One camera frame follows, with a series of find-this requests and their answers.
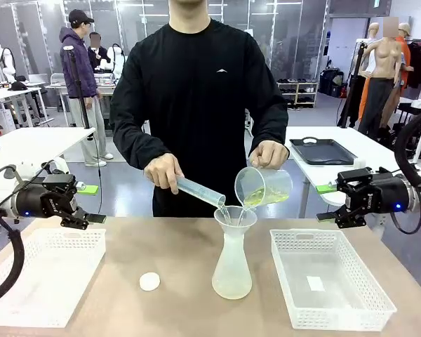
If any round white flask cap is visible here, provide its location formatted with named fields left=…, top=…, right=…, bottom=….
left=139, top=272, right=161, bottom=291

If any clear plastic measuring beaker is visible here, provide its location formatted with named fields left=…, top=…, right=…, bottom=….
left=234, top=166, right=294, bottom=208

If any white empty side table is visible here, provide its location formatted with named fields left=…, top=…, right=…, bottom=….
left=0, top=126, right=96, bottom=169

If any white side table with tray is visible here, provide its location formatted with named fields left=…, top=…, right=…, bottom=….
left=283, top=126, right=408, bottom=218

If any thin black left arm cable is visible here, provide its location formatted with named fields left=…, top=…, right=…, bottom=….
left=0, top=161, right=57, bottom=192

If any translucent plastic funnel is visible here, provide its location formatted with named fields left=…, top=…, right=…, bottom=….
left=213, top=206, right=259, bottom=234

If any person's left hand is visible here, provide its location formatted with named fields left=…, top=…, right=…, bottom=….
left=248, top=140, right=289, bottom=170

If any shoe shelf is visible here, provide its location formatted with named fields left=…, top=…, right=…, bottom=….
left=276, top=79, right=319, bottom=109

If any thick black arm hose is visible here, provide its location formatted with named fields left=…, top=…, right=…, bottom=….
left=0, top=206, right=25, bottom=306
left=394, top=106, right=421, bottom=187

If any white perforated basket with label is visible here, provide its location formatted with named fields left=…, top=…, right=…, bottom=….
left=269, top=228, right=397, bottom=333

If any beige mannequin with grey trousers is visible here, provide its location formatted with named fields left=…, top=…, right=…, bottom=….
left=358, top=17, right=406, bottom=140

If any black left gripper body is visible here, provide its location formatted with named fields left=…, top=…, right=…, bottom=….
left=15, top=184, right=79, bottom=218

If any white mannequin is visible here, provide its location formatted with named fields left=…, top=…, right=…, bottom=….
left=366, top=22, right=382, bottom=77

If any seated person in dark clothes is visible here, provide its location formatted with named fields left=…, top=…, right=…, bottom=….
left=87, top=32, right=109, bottom=73

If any translucent plastic conical flask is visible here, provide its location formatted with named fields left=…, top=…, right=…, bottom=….
left=212, top=230, right=253, bottom=300

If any black plastic tray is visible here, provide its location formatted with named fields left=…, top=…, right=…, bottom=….
left=289, top=136, right=358, bottom=166

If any black stand pole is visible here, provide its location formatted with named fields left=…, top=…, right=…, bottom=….
left=65, top=48, right=92, bottom=129

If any white perforated plastic basket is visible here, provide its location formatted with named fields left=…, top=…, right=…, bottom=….
left=0, top=227, right=107, bottom=329

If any person in purple jacket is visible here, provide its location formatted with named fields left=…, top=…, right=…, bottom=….
left=58, top=9, right=115, bottom=168

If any white paper label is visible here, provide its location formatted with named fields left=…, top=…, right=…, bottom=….
left=307, top=275, right=326, bottom=292

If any person's right hand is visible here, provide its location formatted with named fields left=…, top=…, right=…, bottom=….
left=143, top=153, right=186, bottom=195

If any black bag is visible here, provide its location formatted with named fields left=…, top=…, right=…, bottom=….
left=319, top=68, right=345, bottom=98

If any person's right forearm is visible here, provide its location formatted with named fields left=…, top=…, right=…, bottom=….
left=112, top=131, right=173, bottom=170

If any mannequin in orange clothing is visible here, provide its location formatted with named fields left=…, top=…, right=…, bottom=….
left=358, top=22, right=414, bottom=120

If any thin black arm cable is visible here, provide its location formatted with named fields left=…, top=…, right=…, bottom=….
left=389, top=191, right=421, bottom=235
left=0, top=161, right=57, bottom=192

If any black camera tripod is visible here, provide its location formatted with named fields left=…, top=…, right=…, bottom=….
left=338, top=40, right=369, bottom=129

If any clear graduated cylinder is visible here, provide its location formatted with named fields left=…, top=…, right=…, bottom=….
left=174, top=174, right=227, bottom=208

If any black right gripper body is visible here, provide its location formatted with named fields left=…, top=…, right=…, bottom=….
left=350, top=174, right=413, bottom=218

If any person's left forearm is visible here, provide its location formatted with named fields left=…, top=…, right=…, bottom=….
left=253, top=108, right=289, bottom=148

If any person in black sweater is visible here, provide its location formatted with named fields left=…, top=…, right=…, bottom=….
left=110, top=0, right=289, bottom=218

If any thick black left arm hose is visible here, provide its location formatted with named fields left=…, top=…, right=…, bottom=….
left=0, top=206, right=25, bottom=306

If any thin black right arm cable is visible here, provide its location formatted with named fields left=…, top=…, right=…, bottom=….
left=389, top=191, right=421, bottom=235

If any thick black right arm hose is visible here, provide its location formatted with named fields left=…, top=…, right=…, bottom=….
left=394, top=106, right=421, bottom=187

